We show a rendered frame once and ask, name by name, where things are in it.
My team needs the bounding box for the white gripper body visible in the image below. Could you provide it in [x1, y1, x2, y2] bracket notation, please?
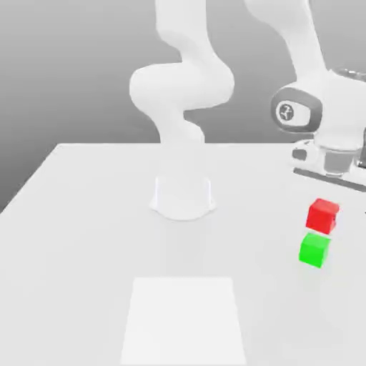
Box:
[292, 167, 366, 201]

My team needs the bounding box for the small red cube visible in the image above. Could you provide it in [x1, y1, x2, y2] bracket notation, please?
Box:
[305, 198, 340, 236]

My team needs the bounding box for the small green cube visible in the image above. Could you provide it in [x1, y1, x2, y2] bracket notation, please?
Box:
[298, 232, 332, 269]

